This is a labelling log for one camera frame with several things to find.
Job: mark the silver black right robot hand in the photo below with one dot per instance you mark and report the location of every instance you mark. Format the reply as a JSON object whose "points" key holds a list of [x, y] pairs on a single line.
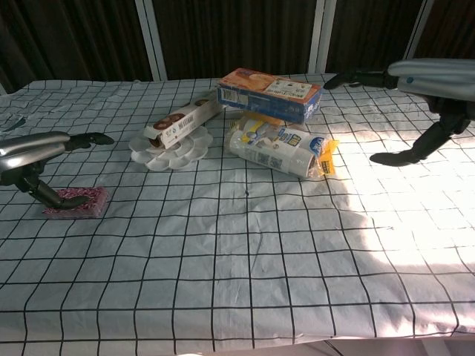
{"points": [[438, 78]]}

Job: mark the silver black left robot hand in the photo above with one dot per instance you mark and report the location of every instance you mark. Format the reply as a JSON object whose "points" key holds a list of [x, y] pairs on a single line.
{"points": [[29, 146]]}

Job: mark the pink patterned packet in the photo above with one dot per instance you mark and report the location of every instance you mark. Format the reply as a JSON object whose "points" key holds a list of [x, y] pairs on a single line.
{"points": [[95, 202]]}

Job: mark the white flower-shaped plastic plate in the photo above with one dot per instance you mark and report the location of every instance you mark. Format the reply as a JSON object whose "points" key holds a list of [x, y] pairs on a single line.
{"points": [[185, 150]]}

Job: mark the long white cookie box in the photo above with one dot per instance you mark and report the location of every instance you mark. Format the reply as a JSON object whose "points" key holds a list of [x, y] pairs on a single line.
{"points": [[185, 122]]}

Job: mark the orange and blue cardboard box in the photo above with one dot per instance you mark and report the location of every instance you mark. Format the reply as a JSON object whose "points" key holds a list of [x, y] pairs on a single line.
{"points": [[267, 94]]}

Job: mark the bagged paper cup pack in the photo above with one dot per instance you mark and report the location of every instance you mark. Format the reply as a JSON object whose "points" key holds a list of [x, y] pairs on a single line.
{"points": [[274, 148]]}

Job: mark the dark pleated curtain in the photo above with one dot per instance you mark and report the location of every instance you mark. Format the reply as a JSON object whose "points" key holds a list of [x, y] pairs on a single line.
{"points": [[237, 33]]}

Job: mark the white black-grid tablecloth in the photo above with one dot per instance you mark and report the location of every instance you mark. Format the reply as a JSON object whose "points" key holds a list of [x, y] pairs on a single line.
{"points": [[237, 241]]}

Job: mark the white frame post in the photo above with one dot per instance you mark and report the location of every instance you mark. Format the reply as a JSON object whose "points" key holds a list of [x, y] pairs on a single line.
{"points": [[417, 29], [152, 37], [320, 37]]}

